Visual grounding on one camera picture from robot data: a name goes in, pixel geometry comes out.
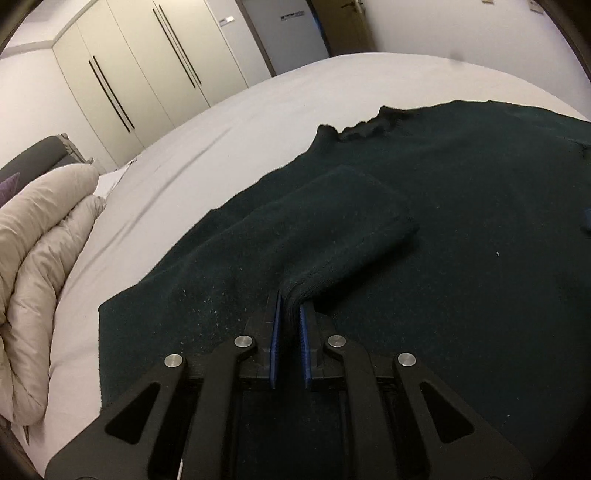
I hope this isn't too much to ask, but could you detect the dark green knit sweater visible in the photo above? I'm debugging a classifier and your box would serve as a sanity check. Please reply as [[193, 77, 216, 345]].
[[99, 101, 590, 479]]

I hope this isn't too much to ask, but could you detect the white bed mattress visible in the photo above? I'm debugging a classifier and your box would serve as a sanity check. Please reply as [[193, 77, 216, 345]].
[[17, 53, 578, 471]]

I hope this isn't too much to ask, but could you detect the beige puffy duvet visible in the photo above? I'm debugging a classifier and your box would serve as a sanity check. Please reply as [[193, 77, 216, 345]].
[[1, 163, 105, 427]]

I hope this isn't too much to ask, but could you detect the purple pillow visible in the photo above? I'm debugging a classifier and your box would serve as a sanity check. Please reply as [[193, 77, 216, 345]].
[[0, 173, 20, 207]]

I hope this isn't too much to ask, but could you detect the dark grey headboard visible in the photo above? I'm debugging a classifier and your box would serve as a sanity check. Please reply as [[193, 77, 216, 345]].
[[0, 134, 88, 188]]

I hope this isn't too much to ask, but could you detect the brown wooden door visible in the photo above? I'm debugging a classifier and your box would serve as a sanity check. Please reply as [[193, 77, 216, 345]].
[[311, 0, 376, 56]]

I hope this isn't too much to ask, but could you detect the cream wardrobe with black handles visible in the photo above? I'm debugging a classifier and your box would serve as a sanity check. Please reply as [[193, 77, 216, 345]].
[[53, 1, 273, 166]]

